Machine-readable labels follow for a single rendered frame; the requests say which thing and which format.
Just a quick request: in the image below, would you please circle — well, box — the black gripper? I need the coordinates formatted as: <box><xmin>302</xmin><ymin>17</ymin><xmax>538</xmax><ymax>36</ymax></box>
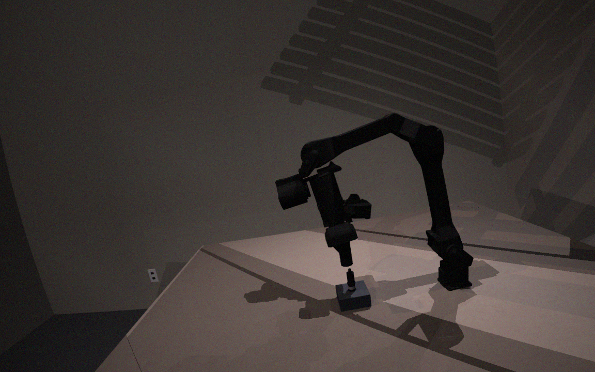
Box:
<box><xmin>316</xmin><ymin>192</ymin><xmax>358</xmax><ymax>261</ymax></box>

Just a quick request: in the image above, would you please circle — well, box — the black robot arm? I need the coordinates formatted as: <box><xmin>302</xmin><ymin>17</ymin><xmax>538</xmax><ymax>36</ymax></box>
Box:
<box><xmin>275</xmin><ymin>113</ymin><xmax>473</xmax><ymax>291</ymax></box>

